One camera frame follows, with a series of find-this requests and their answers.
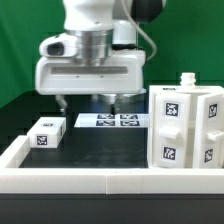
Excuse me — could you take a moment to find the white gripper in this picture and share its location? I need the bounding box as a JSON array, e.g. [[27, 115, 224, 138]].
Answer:
[[35, 50, 145, 114]]

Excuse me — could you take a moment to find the white cabinet top block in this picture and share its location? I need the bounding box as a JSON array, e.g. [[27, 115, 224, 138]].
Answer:
[[27, 117, 66, 148]]

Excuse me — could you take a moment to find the white cabinet body box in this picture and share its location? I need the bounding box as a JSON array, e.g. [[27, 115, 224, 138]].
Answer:
[[147, 72, 224, 168]]

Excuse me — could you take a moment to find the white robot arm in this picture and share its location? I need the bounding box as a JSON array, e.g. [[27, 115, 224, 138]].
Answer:
[[35, 0, 167, 112]]

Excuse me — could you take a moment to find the white marker base plate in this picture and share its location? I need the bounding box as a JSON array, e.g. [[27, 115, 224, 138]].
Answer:
[[74, 113, 149, 128]]

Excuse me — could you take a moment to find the white U-shaped fence frame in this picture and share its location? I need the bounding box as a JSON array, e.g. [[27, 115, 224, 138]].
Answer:
[[0, 135, 224, 194]]

